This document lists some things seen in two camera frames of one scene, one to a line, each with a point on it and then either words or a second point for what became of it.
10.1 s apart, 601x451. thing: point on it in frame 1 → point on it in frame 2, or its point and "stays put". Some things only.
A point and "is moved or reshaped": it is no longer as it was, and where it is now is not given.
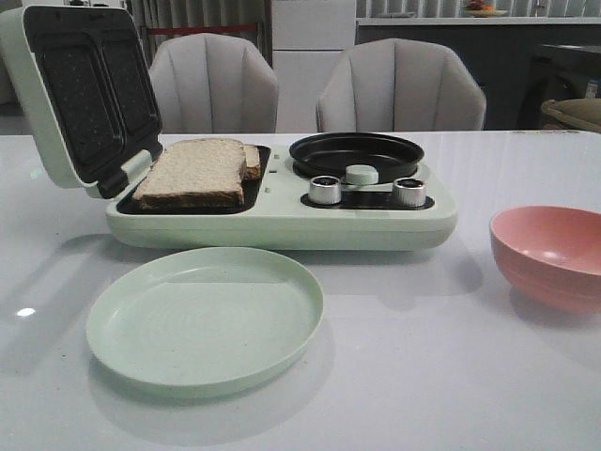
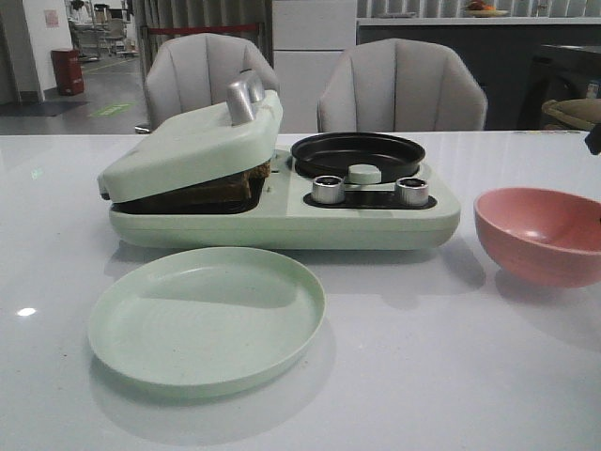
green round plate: [204, 322] stays put
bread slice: [251, 170] → [258, 173]
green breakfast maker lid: [91, 95] → [181, 153]
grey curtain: [173, 13] stays put
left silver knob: [324, 190] stays put
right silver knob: [408, 192] stays put
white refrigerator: [308, 37] stays put
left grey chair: [210, 84] stays put
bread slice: [195, 173] → [234, 194]
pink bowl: [549, 256] is moved or reshaped
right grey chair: [399, 85] stays put
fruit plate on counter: [481, 9] stays put
